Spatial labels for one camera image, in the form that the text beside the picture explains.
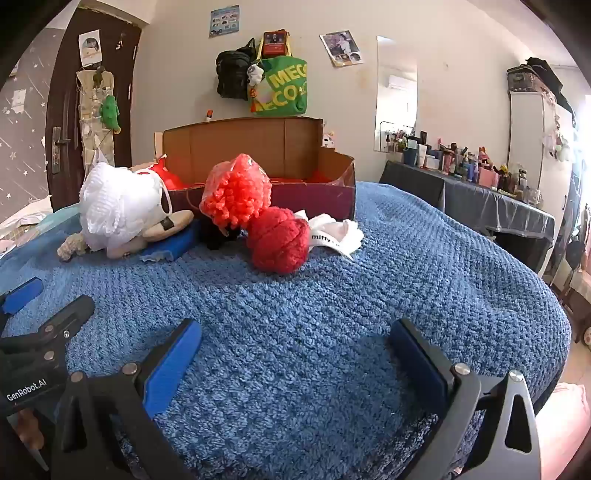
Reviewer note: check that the person's left hand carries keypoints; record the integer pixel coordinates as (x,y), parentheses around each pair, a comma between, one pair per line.
(30,429)

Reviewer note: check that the paper picture on door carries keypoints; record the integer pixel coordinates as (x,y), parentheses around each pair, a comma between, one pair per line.
(90,46)

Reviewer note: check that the cream crochet scrunchie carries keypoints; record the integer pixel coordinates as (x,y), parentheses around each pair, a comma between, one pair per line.
(74,244)

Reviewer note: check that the wall mirror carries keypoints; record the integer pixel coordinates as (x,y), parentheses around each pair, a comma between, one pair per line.
(397,92)

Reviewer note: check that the red box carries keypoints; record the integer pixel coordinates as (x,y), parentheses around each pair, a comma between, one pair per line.
(274,44)

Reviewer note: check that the black cloth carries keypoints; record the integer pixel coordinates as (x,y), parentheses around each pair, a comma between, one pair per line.
(545,69)

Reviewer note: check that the pink quilt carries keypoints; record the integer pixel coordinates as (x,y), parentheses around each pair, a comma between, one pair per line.
(568,429)

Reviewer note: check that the beige powder puff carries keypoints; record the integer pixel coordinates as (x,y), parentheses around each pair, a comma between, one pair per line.
(182,217)

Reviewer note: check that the white hanging plush toy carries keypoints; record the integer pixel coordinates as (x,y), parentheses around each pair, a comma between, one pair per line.
(561,147)

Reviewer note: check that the light blue bed sheet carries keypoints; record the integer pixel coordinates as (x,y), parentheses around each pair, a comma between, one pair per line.
(51,219)

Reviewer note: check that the white wardrobe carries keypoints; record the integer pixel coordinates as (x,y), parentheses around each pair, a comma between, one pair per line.
(531,138)

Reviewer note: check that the brown cardboard box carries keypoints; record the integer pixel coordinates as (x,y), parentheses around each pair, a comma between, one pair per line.
(231,147)

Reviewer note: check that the blue knitted blanket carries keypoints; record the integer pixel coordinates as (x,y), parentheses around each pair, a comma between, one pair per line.
(323,323)

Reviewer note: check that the patterned storage case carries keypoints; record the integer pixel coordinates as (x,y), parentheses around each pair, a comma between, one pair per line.
(524,81)

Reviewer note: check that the green tote bag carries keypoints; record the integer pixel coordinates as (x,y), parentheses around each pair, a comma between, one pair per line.
(281,87)

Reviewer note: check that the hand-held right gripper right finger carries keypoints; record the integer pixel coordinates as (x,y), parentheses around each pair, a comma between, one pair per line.
(420,364)

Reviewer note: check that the panda plush charm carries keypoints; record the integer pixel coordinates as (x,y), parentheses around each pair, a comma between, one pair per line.
(255,74)

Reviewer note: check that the cluttered cosmetics table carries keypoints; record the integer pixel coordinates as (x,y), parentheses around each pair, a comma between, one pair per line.
(461,161)

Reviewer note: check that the red knitted scrunchie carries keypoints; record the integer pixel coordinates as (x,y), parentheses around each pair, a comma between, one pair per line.
(277,240)

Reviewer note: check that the beige hanging organizer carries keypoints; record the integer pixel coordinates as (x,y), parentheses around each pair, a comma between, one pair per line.
(90,115)

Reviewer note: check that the white cloth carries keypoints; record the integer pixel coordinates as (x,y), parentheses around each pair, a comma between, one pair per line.
(337,230)

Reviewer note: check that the blue wall poster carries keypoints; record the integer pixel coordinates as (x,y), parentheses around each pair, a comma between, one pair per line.
(225,21)

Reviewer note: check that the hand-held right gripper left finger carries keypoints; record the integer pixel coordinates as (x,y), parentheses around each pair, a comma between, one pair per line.
(171,364)

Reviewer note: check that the white mesh bath loofah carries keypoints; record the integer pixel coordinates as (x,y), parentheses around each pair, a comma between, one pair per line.
(120,203)

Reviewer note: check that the table with grey cloth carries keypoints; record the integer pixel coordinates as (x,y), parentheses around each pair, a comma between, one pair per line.
(461,198)

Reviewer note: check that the blue cloth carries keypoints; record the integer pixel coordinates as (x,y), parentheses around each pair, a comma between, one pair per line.
(178,244)

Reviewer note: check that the dark wooden door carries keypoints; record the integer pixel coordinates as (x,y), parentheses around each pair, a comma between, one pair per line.
(64,92)

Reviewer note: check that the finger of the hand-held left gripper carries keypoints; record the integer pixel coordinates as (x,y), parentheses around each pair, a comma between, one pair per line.
(21,295)
(74,314)

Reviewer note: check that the black knitted scrunchie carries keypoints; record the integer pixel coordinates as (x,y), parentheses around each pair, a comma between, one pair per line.
(214,235)

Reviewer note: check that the black bag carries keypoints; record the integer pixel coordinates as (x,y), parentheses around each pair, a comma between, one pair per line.
(233,74)

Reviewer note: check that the orange knitted scrunchie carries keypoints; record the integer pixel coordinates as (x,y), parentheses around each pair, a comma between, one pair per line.
(235,194)

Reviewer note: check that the green plush toy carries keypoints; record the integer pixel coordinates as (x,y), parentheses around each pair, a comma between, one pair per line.
(110,113)

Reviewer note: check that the photo wall poster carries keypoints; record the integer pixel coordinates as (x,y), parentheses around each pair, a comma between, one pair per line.
(341,46)

